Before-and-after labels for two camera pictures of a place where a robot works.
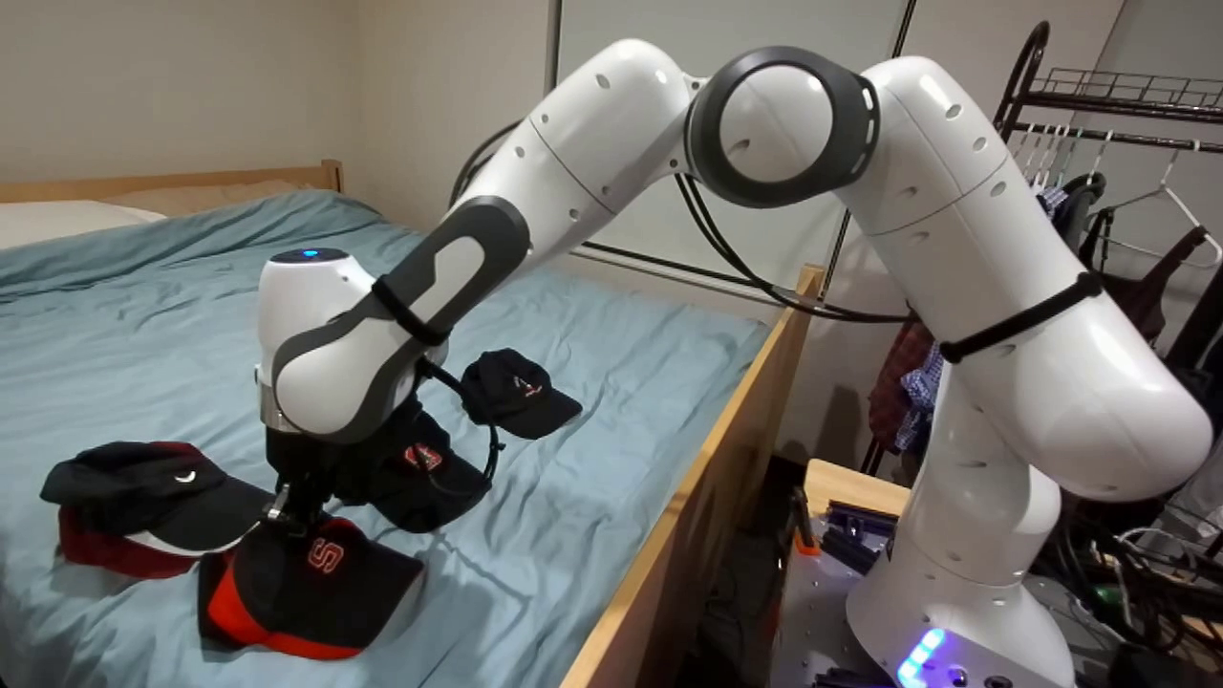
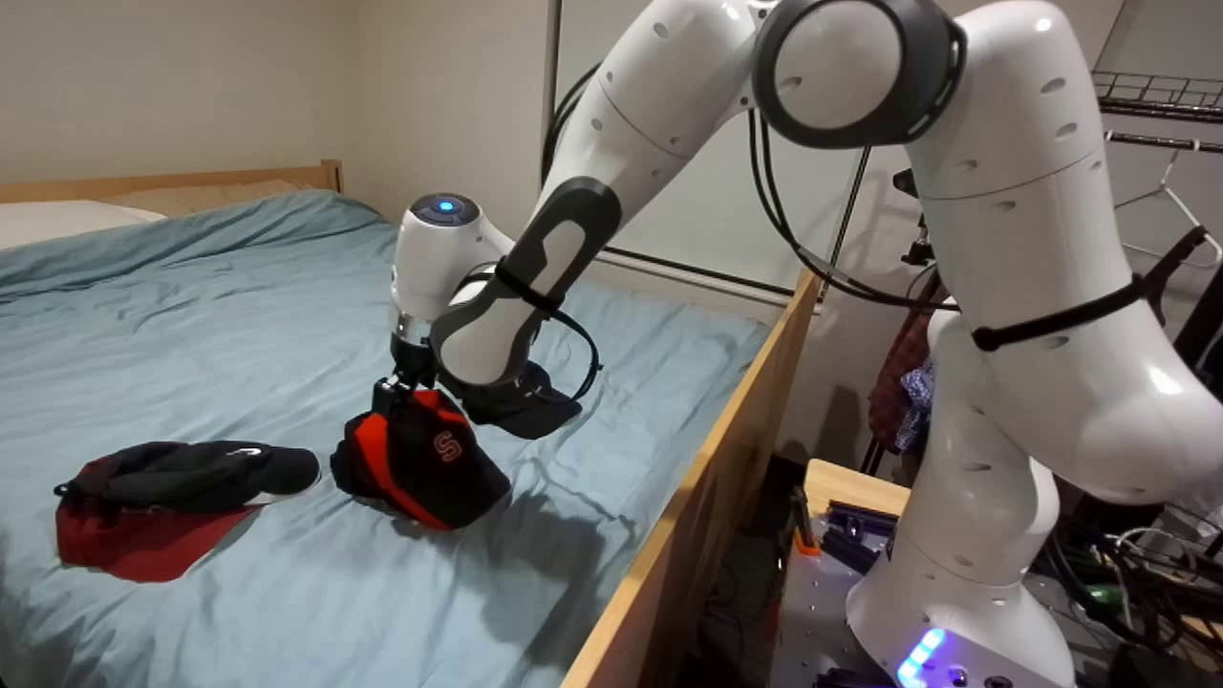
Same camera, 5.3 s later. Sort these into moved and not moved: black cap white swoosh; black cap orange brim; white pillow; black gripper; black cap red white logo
Moved: black cap orange brim; black cap white swoosh; black gripper
Not moved: white pillow; black cap red white logo
